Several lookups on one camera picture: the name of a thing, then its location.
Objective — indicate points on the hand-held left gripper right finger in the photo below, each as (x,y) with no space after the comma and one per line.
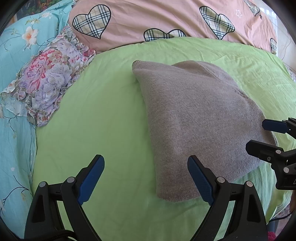
(200,178)

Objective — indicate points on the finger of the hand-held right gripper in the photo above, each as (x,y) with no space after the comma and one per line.
(272,125)
(259,148)

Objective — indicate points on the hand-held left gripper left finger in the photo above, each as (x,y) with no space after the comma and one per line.
(92,176)

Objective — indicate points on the beige knit sweater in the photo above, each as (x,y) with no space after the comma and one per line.
(196,115)

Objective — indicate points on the person's red fleece clothing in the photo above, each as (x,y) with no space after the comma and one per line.
(271,236)

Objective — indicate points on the green bed sheet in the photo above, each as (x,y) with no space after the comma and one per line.
(104,115)

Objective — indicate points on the blue floral quilt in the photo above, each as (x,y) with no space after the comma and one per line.
(13,150)

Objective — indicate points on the floral ruffled pillow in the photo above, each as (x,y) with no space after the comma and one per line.
(46,78)

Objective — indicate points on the pink heart print quilt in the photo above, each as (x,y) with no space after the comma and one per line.
(150,16)

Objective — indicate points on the framed landscape painting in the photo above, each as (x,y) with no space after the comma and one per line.
(48,2)

